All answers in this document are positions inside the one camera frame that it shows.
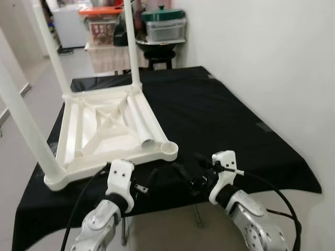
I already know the clear plastic container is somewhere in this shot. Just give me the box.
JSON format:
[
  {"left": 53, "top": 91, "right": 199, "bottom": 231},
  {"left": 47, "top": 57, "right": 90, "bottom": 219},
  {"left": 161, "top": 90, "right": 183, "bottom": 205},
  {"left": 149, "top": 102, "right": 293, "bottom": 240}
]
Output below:
[{"left": 146, "top": 20, "right": 187, "bottom": 43}]

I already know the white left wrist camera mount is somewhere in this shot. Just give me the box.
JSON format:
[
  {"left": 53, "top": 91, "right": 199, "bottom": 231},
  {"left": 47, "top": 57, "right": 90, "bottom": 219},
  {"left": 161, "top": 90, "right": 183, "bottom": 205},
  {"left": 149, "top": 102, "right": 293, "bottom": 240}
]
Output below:
[{"left": 106, "top": 159, "right": 136, "bottom": 212}]

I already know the orange lid storage box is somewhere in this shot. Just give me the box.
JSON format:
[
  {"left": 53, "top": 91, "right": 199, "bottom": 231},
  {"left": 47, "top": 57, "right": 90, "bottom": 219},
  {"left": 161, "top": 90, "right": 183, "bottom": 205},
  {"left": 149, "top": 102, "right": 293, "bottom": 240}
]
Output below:
[{"left": 80, "top": 5, "right": 124, "bottom": 48}]

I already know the green pot lid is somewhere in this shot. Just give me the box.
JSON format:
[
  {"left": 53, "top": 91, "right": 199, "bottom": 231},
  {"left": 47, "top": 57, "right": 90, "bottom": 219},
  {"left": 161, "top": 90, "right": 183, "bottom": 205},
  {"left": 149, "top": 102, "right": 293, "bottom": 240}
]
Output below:
[{"left": 141, "top": 6, "right": 186, "bottom": 22}]

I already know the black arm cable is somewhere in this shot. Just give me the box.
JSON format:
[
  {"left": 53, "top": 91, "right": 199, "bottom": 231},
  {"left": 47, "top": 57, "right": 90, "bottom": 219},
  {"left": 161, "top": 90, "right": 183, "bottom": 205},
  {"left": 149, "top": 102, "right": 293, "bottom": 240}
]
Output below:
[
  {"left": 230, "top": 168, "right": 303, "bottom": 251},
  {"left": 60, "top": 165, "right": 111, "bottom": 251}
]

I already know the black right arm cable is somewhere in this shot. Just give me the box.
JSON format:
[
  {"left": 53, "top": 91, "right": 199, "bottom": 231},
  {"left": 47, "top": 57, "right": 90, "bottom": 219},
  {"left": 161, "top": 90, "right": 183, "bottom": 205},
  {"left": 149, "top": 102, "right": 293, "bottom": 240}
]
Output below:
[{"left": 230, "top": 168, "right": 303, "bottom": 251}]

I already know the beige cloth covered table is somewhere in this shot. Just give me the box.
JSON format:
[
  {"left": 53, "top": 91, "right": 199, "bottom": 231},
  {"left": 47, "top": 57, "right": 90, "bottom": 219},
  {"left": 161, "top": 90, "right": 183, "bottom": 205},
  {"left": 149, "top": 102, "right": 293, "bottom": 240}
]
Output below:
[{"left": 86, "top": 44, "right": 150, "bottom": 74}]

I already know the black plastic bag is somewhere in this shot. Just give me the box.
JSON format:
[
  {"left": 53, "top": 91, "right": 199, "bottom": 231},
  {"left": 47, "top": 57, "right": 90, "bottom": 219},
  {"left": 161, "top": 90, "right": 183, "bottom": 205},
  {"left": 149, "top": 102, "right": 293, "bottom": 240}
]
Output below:
[{"left": 113, "top": 10, "right": 129, "bottom": 47}]

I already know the black wok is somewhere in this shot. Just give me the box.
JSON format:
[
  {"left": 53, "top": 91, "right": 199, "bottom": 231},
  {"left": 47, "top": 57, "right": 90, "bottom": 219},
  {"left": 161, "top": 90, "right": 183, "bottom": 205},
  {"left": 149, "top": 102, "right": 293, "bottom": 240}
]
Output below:
[{"left": 136, "top": 36, "right": 180, "bottom": 54}]

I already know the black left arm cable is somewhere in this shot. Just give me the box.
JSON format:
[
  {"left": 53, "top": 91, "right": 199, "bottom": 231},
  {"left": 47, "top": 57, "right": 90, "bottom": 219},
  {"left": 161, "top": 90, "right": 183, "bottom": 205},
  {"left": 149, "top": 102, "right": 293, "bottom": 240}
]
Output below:
[{"left": 60, "top": 165, "right": 111, "bottom": 251}]

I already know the white plastic table top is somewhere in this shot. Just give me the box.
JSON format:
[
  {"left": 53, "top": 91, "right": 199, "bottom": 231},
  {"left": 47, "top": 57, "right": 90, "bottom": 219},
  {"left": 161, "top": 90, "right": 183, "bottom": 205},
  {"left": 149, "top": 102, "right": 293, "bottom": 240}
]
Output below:
[{"left": 44, "top": 86, "right": 178, "bottom": 191}]

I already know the white appliance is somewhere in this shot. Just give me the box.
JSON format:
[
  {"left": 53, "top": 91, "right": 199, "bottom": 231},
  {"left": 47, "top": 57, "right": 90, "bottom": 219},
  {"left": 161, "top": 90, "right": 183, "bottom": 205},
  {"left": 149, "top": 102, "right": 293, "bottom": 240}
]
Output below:
[{"left": 52, "top": 3, "right": 87, "bottom": 49}]

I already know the grey metal table leg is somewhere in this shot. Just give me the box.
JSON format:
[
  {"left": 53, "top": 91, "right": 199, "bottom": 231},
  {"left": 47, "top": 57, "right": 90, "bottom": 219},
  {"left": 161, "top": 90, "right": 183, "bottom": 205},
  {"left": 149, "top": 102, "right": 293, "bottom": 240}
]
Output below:
[
  {"left": 194, "top": 204, "right": 204, "bottom": 229},
  {"left": 121, "top": 215, "right": 129, "bottom": 246}
]

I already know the black tablecloth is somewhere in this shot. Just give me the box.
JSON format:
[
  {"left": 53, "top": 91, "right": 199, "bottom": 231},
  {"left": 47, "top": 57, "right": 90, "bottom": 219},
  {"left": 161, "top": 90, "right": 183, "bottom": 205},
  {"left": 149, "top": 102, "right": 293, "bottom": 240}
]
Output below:
[{"left": 12, "top": 66, "right": 322, "bottom": 250}]

